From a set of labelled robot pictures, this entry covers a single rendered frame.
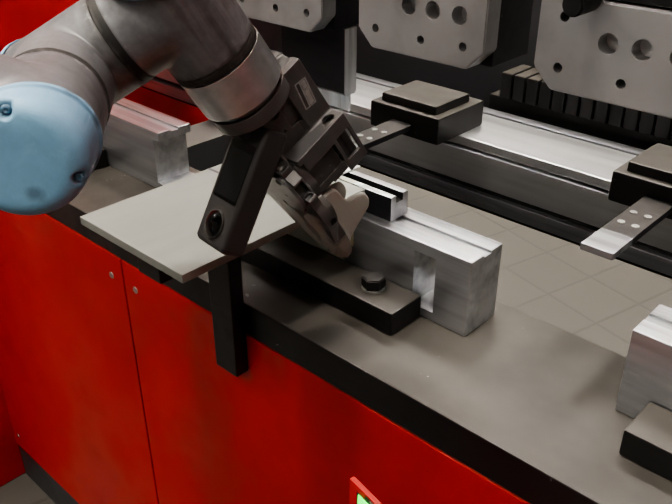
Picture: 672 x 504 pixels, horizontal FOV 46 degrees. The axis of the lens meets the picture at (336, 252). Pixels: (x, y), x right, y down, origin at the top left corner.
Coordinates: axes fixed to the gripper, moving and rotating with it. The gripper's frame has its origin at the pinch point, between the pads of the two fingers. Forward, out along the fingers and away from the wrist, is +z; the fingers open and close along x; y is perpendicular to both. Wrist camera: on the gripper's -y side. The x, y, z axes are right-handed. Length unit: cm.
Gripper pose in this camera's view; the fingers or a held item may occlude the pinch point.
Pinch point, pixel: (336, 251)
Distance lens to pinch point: 78.5
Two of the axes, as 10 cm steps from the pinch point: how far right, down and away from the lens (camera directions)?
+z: 4.5, 5.8, 6.8
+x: -6.2, -3.4, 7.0
